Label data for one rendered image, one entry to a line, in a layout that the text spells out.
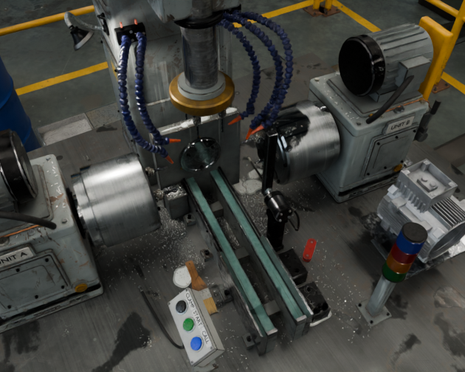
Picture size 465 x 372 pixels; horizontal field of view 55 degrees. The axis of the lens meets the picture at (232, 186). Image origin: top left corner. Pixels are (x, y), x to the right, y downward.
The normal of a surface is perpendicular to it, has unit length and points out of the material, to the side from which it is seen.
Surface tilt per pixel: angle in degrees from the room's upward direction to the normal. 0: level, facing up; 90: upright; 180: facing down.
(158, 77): 90
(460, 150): 0
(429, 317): 0
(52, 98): 0
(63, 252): 89
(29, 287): 90
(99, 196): 32
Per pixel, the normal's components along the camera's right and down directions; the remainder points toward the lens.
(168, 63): 0.41, 0.69
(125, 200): 0.29, 0.00
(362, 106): 0.00, -0.65
